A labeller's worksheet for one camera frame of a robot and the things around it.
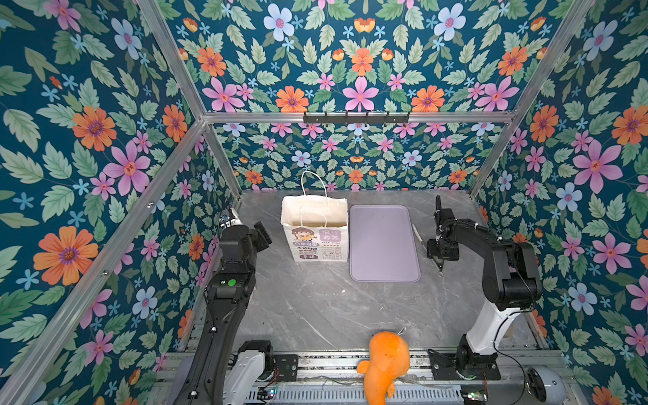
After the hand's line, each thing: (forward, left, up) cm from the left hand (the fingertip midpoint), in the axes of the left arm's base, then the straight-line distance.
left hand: (253, 219), depth 72 cm
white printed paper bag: (-1, -18, -4) cm, 19 cm away
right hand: (+1, -64, -28) cm, 70 cm away
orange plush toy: (-34, -36, -21) cm, 55 cm away
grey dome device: (-43, -75, -21) cm, 89 cm away
